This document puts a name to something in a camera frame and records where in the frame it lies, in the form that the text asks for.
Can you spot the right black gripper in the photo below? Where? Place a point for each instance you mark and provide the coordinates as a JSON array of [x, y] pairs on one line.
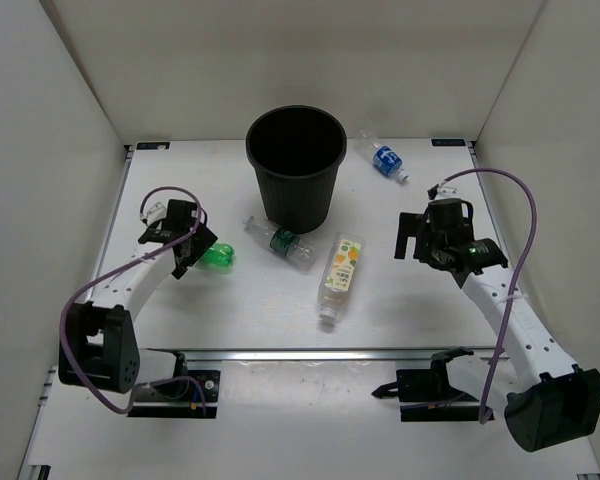
[[416, 226]]

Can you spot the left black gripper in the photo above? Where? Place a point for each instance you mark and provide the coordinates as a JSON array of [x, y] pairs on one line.
[[203, 239]]

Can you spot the clear bottle orange label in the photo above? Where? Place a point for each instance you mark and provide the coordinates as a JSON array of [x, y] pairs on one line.
[[337, 279]]

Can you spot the clear bottle green label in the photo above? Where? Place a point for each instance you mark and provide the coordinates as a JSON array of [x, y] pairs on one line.
[[288, 245]]

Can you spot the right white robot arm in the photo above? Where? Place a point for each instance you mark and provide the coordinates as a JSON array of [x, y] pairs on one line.
[[551, 400]]

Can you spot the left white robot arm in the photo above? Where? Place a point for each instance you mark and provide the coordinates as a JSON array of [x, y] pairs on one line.
[[98, 346]]

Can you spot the black plastic waste bin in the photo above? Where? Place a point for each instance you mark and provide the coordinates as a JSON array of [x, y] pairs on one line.
[[296, 152]]

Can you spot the clear bottle blue label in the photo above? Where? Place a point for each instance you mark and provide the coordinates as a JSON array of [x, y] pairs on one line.
[[381, 156]]

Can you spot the left blue table sticker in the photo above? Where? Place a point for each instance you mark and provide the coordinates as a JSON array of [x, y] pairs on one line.
[[149, 146]]

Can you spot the blue table sticker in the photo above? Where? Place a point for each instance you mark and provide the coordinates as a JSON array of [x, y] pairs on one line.
[[149, 146], [448, 142]]

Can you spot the right blue table sticker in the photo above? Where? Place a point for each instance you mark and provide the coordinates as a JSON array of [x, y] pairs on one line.
[[448, 142]]

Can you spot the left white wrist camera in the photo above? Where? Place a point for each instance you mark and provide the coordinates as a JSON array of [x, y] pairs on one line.
[[152, 210]]

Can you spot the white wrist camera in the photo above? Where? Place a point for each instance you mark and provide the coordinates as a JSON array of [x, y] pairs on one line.
[[152, 210], [440, 189]]

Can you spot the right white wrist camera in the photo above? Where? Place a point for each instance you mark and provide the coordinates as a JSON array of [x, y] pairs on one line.
[[440, 189]]

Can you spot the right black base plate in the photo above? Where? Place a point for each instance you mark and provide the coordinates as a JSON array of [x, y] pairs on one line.
[[422, 401]]

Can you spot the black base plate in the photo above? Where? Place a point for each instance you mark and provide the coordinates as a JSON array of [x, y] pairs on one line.
[[422, 401], [182, 400]]

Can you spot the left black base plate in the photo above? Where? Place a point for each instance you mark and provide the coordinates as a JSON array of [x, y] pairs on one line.
[[182, 400]]

